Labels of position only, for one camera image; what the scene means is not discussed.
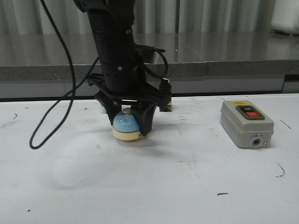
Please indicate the grey on off switch box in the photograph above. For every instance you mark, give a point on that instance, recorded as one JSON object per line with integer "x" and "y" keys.
{"x": 246, "y": 124}

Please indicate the white appliance on counter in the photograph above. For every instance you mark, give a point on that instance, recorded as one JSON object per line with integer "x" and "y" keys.
{"x": 285, "y": 17}

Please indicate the black selector switch module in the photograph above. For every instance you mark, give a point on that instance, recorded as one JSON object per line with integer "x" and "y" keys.
{"x": 165, "y": 87}

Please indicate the green pushbutton switch module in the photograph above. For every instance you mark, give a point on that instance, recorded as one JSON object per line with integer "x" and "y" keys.
{"x": 101, "y": 104}

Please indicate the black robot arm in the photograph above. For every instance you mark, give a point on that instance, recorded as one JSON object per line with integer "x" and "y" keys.
{"x": 124, "y": 63}

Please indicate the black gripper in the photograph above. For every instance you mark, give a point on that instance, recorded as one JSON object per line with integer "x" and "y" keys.
{"x": 141, "y": 92}

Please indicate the grey stone counter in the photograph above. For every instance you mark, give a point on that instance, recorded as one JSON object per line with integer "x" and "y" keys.
{"x": 35, "y": 66}

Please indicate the blue cream call bell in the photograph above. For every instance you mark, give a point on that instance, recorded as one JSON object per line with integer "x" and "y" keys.
{"x": 125, "y": 126}

